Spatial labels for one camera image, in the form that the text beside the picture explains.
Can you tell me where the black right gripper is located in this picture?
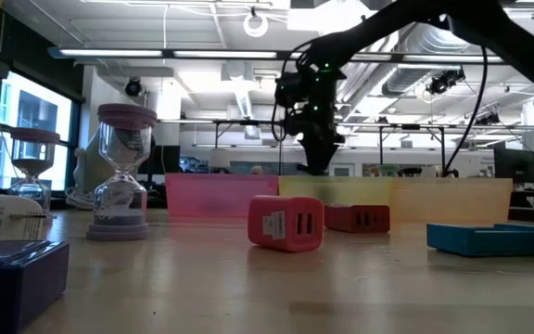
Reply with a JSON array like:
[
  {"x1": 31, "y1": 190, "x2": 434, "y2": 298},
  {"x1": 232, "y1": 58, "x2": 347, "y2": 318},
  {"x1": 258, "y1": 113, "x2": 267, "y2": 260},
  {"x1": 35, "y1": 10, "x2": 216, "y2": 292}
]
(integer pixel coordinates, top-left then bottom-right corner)
[{"x1": 273, "y1": 64, "x2": 348, "y2": 177}]

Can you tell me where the dark red USB charger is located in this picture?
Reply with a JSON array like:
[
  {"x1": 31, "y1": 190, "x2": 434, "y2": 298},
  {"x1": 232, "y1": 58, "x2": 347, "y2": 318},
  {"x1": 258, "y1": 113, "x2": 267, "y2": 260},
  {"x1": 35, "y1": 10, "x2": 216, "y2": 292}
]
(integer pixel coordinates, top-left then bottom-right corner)
[{"x1": 323, "y1": 203, "x2": 392, "y2": 235}]

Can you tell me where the teal digital timer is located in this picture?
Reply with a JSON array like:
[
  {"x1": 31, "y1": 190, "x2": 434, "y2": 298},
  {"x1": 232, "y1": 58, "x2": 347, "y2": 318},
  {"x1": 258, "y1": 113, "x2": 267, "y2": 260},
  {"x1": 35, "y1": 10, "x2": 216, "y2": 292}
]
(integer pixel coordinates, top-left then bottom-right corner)
[{"x1": 426, "y1": 222, "x2": 534, "y2": 259}]

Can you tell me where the lavender capped hourglass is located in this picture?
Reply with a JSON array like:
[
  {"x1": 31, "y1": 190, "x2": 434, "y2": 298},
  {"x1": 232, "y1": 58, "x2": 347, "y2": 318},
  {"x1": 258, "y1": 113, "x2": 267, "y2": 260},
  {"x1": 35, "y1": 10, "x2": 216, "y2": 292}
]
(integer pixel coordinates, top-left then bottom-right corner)
[
  {"x1": 84, "y1": 102, "x2": 159, "y2": 242},
  {"x1": 7, "y1": 127, "x2": 62, "y2": 214}
]

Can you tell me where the yellow translucent plastic bin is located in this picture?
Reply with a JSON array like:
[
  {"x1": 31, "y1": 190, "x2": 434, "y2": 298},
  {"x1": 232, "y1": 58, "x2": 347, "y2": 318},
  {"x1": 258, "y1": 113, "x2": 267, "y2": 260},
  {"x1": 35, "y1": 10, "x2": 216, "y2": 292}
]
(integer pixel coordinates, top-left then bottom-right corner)
[{"x1": 277, "y1": 174, "x2": 396, "y2": 219}]

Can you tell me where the pink dual USB charger cube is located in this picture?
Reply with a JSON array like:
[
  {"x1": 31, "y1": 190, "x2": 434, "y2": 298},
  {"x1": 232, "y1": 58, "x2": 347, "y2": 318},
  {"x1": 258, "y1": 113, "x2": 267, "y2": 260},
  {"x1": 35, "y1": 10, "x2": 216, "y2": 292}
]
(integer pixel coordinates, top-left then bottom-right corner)
[{"x1": 247, "y1": 194, "x2": 326, "y2": 254}]

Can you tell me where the pink translucent plastic bin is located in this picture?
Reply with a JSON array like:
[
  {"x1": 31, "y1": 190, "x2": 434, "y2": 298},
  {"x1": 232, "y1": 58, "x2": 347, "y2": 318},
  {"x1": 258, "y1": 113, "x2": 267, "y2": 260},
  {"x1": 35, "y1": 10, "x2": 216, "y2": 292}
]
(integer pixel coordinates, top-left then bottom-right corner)
[{"x1": 164, "y1": 173, "x2": 281, "y2": 219}]

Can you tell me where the orange translucent plastic bin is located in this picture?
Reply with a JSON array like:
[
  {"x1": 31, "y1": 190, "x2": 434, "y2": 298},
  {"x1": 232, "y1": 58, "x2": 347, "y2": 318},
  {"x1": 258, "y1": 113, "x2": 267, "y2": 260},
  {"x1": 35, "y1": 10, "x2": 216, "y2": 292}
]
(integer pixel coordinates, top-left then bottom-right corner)
[{"x1": 389, "y1": 177, "x2": 514, "y2": 224}]

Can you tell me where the dark background monitor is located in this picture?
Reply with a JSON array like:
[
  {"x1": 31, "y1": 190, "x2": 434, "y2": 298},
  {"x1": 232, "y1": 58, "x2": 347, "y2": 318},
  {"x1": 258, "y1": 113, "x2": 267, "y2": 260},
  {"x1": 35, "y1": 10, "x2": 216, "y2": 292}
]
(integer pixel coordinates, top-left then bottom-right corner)
[{"x1": 139, "y1": 144, "x2": 181, "y2": 186}]

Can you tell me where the black computer monitor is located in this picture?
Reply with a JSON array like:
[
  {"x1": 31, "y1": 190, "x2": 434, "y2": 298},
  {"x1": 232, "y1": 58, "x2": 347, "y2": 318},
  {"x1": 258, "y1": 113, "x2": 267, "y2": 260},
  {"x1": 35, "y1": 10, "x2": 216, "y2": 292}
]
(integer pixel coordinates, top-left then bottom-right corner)
[{"x1": 493, "y1": 147, "x2": 534, "y2": 186}]

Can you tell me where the long linear ceiling light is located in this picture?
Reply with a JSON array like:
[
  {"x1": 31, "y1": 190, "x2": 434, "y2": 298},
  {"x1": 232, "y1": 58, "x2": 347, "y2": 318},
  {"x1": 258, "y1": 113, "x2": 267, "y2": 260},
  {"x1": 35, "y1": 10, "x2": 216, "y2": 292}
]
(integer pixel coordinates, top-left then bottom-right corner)
[{"x1": 47, "y1": 45, "x2": 507, "y2": 64}]

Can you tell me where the large window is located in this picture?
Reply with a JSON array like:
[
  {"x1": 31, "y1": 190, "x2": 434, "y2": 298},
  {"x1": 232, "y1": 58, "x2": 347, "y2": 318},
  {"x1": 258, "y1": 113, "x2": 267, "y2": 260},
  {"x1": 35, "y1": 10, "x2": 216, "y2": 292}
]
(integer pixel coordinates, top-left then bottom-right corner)
[{"x1": 0, "y1": 69, "x2": 83, "y2": 191}]

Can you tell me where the purple rectangular box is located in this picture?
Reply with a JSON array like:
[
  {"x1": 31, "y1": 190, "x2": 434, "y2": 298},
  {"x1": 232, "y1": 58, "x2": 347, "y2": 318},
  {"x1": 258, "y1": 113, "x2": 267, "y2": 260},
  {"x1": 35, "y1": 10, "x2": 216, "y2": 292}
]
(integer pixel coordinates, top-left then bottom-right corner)
[{"x1": 0, "y1": 238, "x2": 71, "y2": 334}]

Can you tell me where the black background workstation frame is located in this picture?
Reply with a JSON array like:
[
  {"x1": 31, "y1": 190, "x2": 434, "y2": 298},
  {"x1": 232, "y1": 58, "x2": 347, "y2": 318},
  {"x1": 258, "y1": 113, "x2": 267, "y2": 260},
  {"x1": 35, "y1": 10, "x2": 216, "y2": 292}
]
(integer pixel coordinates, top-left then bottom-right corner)
[{"x1": 210, "y1": 118, "x2": 447, "y2": 177}]

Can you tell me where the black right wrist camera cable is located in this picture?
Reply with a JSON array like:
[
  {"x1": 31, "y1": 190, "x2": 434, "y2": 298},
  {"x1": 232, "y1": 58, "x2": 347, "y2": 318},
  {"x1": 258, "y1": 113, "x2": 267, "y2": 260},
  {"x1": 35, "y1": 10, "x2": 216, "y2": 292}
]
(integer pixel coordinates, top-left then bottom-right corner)
[{"x1": 270, "y1": 39, "x2": 317, "y2": 143}]

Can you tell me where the black ceiling camera rig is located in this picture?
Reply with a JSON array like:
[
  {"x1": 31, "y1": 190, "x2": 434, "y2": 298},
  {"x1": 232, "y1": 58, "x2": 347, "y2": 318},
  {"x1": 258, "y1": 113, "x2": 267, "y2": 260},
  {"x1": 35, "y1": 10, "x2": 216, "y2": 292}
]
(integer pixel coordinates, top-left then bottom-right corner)
[{"x1": 426, "y1": 68, "x2": 466, "y2": 96}]

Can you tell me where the white ring light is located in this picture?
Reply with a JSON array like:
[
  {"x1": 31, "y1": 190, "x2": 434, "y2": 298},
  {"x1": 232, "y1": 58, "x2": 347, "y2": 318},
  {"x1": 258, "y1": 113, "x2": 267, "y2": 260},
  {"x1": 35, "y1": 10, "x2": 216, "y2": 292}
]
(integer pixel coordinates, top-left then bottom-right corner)
[{"x1": 242, "y1": 11, "x2": 270, "y2": 39}]

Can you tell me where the thin black arm supply cable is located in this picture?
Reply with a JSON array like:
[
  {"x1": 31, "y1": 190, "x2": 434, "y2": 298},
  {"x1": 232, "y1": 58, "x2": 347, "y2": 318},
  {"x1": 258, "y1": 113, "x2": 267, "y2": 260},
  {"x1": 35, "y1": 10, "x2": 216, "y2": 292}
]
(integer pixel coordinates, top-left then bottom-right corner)
[{"x1": 442, "y1": 44, "x2": 490, "y2": 177}]

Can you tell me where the black dome camera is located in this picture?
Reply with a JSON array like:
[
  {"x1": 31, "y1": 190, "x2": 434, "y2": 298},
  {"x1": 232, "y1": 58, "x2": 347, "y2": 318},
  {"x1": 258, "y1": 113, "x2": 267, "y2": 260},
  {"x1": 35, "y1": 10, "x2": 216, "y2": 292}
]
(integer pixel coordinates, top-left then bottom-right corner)
[{"x1": 125, "y1": 77, "x2": 144, "y2": 97}]

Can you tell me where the white power cable with plug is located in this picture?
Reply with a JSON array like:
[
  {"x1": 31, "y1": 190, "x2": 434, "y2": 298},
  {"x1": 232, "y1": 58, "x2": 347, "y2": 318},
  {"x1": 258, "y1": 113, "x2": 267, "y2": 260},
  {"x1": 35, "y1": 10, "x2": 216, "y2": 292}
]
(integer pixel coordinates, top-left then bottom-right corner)
[{"x1": 65, "y1": 185, "x2": 99, "y2": 211}]

